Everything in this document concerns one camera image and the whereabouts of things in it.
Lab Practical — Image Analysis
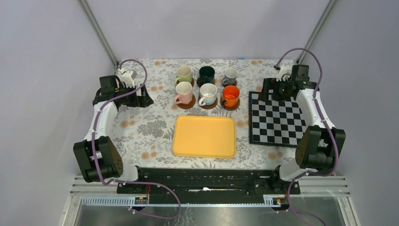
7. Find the orange mug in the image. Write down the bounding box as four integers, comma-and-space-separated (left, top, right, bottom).
222, 85, 240, 106

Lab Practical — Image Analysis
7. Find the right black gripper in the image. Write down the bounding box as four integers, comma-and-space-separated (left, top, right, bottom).
257, 78, 292, 102

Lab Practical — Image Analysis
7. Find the yellow tray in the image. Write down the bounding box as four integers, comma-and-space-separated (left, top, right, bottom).
172, 115, 236, 159

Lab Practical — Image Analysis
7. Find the black white checkerboard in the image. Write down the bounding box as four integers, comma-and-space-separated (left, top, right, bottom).
248, 91, 307, 148

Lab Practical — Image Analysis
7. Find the light green mug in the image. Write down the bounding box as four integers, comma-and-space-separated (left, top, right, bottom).
176, 65, 193, 83

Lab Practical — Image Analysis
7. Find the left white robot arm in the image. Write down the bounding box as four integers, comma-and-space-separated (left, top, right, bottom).
73, 71, 154, 183

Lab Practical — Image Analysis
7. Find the dark green mug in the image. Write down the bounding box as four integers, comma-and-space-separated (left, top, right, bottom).
199, 65, 215, 85

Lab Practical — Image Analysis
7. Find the brown wooden coaster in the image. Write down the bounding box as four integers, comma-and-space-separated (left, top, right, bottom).
176, 79, 194, 87
219, 97, 240, 111
198, 97, 218, 110
177, 95, 196, 109
196, 78, 215, 88

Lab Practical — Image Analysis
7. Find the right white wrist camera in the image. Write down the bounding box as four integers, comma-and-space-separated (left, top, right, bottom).
273, 65, 291, 82

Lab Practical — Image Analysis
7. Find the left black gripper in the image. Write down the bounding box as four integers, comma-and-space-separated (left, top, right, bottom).
115, 83, 152, 107

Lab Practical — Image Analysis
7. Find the grey mug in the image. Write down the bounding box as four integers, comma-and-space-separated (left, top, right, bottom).
222, 68, 238, 87

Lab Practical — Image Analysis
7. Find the pink white mug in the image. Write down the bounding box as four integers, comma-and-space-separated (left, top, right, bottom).
174, 81, 192, 105

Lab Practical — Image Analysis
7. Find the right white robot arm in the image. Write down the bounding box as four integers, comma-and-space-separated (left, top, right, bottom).
259, 64, 346, 194

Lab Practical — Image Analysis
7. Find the floral tablecloth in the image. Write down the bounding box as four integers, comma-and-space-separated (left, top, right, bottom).
108, 59, 295, 170

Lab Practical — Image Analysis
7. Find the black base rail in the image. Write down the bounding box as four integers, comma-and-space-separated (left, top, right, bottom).
117, 168, 301, 204

